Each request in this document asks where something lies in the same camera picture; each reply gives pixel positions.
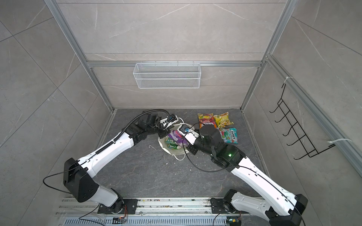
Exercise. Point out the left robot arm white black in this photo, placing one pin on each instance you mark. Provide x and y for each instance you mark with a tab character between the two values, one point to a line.
78	174

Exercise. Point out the orange Fox's fruits candy bag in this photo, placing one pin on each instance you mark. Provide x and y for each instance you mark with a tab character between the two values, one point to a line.
206	119

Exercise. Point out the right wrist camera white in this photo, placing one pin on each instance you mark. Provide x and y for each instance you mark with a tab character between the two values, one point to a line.
188	133

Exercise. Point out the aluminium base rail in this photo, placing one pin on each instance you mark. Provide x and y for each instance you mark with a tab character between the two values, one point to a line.
158	211

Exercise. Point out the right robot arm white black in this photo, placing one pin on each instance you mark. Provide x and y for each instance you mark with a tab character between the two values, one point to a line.
276	205

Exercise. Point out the floral white paper bag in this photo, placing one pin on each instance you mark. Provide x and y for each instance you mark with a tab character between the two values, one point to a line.
178	154

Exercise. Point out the black wire hook rack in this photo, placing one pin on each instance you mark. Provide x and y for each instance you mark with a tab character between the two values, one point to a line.
296	128

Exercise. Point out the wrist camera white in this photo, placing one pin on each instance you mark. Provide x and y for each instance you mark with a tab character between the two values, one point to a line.
170	120
188	133

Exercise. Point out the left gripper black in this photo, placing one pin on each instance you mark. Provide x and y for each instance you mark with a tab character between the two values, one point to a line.
165	133

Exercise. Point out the yellow snack packet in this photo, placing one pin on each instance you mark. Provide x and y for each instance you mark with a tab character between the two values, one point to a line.
222	120

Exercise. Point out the magenta purple candy packet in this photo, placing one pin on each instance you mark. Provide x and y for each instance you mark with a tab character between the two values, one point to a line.
179	138

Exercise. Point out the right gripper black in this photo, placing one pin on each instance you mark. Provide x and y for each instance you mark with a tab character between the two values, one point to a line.
192	149

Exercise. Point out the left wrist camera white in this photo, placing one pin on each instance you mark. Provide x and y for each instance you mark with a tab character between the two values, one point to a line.
170	120

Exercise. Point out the teal mint candy packet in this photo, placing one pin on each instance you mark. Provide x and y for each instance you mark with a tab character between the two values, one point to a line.
229	135

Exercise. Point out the green candy packet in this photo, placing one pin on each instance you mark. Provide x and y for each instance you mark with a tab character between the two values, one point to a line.
171	144

